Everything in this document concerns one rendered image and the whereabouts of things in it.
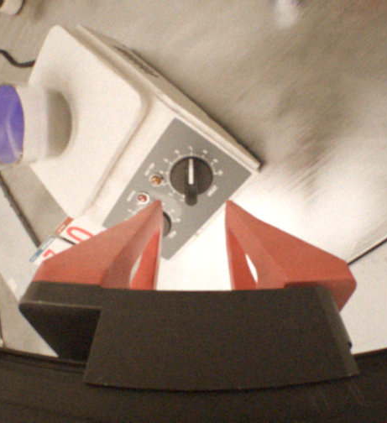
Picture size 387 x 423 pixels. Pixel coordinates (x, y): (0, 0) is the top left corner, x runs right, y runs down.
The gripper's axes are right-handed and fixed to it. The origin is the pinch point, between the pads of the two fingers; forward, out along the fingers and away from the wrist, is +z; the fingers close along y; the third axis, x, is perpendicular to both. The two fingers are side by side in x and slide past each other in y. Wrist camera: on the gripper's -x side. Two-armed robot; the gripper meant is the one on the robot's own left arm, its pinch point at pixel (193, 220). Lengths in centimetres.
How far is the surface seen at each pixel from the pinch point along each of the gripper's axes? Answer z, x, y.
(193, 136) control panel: 7.4, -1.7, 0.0
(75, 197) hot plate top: 6.5, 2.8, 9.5
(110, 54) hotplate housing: 11.4, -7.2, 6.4
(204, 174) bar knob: 7.0, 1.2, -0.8
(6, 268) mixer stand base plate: 19, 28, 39
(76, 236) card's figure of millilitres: 12.5, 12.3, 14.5
